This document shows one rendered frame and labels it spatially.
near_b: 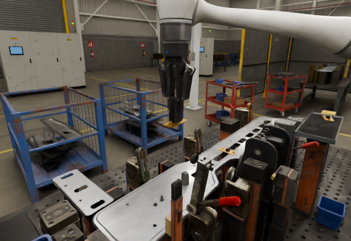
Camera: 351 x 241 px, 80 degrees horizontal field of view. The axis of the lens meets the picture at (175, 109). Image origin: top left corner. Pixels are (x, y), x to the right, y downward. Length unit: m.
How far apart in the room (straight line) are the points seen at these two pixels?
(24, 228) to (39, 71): 7.83
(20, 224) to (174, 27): 0.68
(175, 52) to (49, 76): 8.04
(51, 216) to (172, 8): 0.63
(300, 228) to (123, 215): 0.83
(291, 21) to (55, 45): 8.21
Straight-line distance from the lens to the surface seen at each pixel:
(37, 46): 8.44
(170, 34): 0.58
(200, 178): 0.58
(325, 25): 0.70
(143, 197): 0.79
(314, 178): 1.22
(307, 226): 1.27
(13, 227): 0.78
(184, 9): 0.59
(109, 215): 0.75
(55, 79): 8.59
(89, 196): 0.84
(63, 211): 0.72
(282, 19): 0.68
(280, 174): 0.84
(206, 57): 11.45
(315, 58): 8.58
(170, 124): 0.65
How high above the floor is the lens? 1.49
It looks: 16 degrees down
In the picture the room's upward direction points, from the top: straight up
